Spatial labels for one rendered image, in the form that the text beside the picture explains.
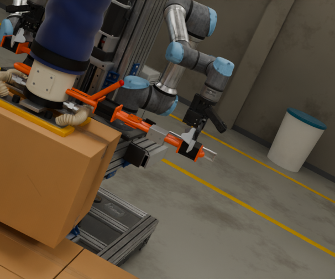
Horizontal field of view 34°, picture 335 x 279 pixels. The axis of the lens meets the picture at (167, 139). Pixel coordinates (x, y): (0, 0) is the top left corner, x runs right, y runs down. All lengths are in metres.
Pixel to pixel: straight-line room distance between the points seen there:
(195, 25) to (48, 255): 1.14
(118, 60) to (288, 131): 4.99
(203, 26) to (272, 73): 5.73
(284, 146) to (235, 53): 1.64
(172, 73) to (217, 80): 0.51
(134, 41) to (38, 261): 1.09
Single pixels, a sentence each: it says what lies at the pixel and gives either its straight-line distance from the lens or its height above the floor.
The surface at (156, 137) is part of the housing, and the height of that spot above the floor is 1.19.
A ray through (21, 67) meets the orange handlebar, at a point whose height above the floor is 1.20.
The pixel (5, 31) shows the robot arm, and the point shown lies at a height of 1.21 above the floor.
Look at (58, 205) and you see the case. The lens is 2.06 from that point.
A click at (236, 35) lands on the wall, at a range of 8.17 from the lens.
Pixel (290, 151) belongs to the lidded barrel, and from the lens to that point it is 7.45.
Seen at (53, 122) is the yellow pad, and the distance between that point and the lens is 2.07.
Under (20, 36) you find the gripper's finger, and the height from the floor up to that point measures 1.25.
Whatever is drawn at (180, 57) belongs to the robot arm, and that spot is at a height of 1.49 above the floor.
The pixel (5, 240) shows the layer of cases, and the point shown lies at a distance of 2.32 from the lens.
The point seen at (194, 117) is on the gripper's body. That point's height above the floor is 1.32.
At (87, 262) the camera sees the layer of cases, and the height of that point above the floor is 0.54.
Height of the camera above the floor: 1.77
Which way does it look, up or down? 16 degrees down
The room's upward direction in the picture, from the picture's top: 25 degrees clockwise
